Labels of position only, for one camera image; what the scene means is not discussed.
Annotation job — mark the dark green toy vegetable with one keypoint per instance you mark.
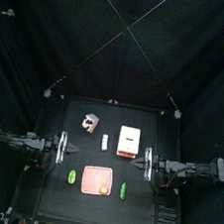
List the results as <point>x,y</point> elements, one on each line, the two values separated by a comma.
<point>123,190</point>

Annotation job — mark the pink square tray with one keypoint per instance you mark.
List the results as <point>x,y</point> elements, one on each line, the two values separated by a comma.
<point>95,179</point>

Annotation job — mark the white box with red base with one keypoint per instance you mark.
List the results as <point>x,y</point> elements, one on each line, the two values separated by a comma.
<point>128,141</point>

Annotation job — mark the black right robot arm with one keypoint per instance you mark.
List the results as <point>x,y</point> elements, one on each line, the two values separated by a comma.
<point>193,168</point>

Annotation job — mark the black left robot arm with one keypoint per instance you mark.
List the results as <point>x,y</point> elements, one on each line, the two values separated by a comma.
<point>17,140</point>

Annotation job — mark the silver frame middle bracket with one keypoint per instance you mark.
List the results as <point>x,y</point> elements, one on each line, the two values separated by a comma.
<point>112,101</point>

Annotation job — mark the white text label sticker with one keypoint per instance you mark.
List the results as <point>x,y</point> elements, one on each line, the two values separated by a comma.
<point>166,220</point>

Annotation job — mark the light green toy vegetable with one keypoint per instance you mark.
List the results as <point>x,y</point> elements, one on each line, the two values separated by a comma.
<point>71,176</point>

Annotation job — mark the grey pink toy cube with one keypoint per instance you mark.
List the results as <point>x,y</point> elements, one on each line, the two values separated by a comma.
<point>90,122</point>

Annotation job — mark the small orange ball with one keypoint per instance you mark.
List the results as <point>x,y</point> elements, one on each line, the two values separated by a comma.
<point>104,190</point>

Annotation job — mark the silver frame corner bracket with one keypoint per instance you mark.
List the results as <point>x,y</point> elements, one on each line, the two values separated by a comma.
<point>9,12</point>
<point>177,113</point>
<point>47,92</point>

